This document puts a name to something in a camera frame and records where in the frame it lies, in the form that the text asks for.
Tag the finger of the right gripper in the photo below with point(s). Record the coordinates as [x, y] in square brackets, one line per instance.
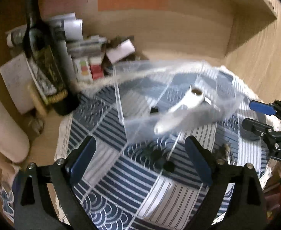
[263, 108]
[257, 128]

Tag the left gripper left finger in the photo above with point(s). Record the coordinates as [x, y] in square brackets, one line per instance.
[77, 161]

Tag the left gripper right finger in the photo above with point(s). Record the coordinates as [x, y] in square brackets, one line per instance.
[202, 160]

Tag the black clip object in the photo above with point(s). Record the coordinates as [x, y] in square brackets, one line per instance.
[161, 161]

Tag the blue white patterned round mat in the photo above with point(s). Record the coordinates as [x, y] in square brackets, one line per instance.
[151, 184]

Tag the white electronic thermometer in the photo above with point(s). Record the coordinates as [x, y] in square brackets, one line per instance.
[192, 99]

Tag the yellow wooden stick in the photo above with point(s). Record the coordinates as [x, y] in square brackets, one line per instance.
[37, 100]

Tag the clear plastic storage box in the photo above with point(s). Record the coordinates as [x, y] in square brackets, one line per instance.
[141, 85]

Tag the blue cartoon sticker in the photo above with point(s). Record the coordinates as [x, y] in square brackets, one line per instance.
[7, 199]

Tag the white box fruit print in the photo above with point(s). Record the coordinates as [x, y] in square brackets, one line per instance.
[82, 69]

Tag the red small box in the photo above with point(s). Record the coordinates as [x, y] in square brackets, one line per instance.
[95, 64]

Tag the white paper note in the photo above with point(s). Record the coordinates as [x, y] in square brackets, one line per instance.
[16, 76]

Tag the white pink open box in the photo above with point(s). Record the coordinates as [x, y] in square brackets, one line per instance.
[121, 51]

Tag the dark wine bottle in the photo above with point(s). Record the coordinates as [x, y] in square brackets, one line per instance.
[44, 63]

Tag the stack of papers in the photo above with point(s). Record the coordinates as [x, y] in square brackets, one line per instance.
[67, 32]

